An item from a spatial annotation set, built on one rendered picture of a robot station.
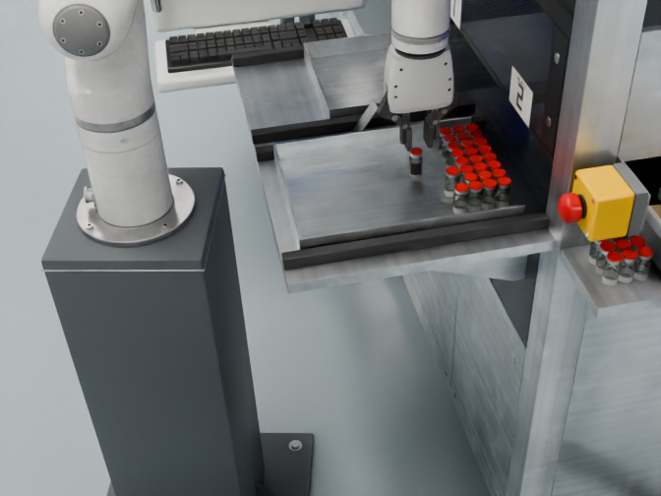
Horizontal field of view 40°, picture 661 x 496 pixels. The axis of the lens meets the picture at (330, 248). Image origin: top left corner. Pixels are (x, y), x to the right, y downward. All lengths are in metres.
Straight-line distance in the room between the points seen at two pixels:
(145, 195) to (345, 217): 0.31
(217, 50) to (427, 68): 0.75
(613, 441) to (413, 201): 0.63
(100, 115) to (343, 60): 0.63
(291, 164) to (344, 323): 1.03
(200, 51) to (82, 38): 0.81
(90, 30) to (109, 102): 0.15
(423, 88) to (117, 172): 0.47
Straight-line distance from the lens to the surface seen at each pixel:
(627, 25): 1.20
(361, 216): 1.40
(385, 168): 1.50
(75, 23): 1.22
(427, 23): 1.31
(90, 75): 1.34
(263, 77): 1.78
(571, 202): 1.23
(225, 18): 2.16
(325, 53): 1.83
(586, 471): 1.82
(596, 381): 1.62
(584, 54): 1.21
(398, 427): 2.24
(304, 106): 1.68
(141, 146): 1.37
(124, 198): 1.41
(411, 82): 1.36
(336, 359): 2.39
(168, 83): 1.97
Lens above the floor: 1.73
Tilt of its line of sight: 40 degrees down
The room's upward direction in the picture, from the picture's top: 3 degrees counter-clockwise
